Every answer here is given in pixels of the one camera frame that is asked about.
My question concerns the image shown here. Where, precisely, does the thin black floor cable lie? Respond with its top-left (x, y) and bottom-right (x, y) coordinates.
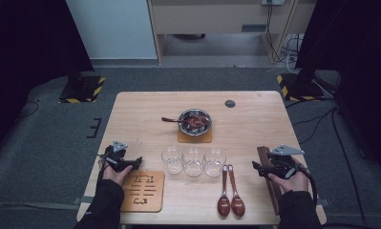
top-left (292, 108), bottom-right (337, 127)
top-left (17, 99), bottom-right (40, 119)

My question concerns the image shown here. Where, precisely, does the dark red wooden spoon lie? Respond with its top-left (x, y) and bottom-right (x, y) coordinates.
top-left (227, 163), bottom-right (246, 218)
top-left (160, 114), bottom-right (210, 129)
top-left (217, 164), bottom-right (231, 219)

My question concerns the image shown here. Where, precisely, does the left hand-held gripper cable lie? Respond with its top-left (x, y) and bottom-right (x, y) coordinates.
top-left (95, 152), bottom-right (111, 189)

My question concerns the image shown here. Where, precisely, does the hanging black cable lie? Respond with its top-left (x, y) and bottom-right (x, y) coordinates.
top-left (265, 3), bottom-right (286, 64)

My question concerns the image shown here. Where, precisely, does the tangle of cables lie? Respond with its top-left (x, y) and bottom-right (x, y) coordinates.
top-left (282, 33), bottom-right (306, 74)

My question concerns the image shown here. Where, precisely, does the person's left hand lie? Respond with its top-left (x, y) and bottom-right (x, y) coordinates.
top-left (96, 156), bottom-right (134, 187)

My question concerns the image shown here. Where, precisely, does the striped black stand base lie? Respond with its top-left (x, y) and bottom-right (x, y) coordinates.
top-left (58, 71), bottom-right (107, 104)
top-left (276, 71), bottom-right (327, 103)

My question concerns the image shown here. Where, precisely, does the carved wooden coaster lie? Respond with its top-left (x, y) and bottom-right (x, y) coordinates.
top-left (177, 127), bottom-right (214, 144)
top-left (119, 170), bottom-right (166, 214)

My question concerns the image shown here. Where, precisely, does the clear drinking glass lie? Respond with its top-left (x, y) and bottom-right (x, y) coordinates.
top-left (160, 145), bottom-right (184, 176)
top-left (182, 147), bottom-right (206, 177)
top-left (204, 147), bottom-right (227, 178)

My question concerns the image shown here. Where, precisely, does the beige wooden desk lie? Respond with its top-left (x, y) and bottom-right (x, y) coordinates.
top-left (147, 0), bottom-right (318, 65)

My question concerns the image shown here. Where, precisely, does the black floor tape mark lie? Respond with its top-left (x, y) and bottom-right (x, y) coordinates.
top-left (86, 117), bottom-right (103, 139)

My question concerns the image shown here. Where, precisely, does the person's right hand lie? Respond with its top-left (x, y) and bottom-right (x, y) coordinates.
top-left (267, 156), bottom-right (310, 195)

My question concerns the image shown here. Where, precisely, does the black curtain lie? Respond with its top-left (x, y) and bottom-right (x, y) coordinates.
top-left (0, 0), bottom-right (95, 161)
top-left (294, 0), bottom-right (381, 180)

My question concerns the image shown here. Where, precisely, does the white cabinet panel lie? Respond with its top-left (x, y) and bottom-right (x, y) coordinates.
top-left (66, 0), bottom-right (158, 60)

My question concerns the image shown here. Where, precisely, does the hand-held gripper cable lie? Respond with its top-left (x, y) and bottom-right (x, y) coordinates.
top-left (95, 152), bottom-right (111, 189)
top-left (297, 165), bottom-right (319, 208)

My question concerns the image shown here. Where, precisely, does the right hand-held gripper cable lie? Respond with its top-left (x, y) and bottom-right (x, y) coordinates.
top-left (297, 165), bottom-right (319, 208)

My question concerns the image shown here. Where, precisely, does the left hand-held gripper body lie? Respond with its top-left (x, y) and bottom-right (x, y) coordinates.
top-left (99, 139), bottom-right (129, 168)

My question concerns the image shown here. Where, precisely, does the bundle of brown chopsticks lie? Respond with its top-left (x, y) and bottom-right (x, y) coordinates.
top-left (256, 145), bottom-right (283, 216)

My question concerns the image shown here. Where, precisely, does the thick black floor cable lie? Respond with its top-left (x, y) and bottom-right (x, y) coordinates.
top-left (330, 106), bottom-right (369, 229)

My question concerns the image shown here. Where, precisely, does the shiny steel bowl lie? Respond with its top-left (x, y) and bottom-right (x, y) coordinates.
top-left (177, 108), bottom-right (213, 137)

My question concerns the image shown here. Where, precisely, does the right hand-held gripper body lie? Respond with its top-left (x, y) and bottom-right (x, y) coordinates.
top-left (266, 144), bottom-right (306, 180)

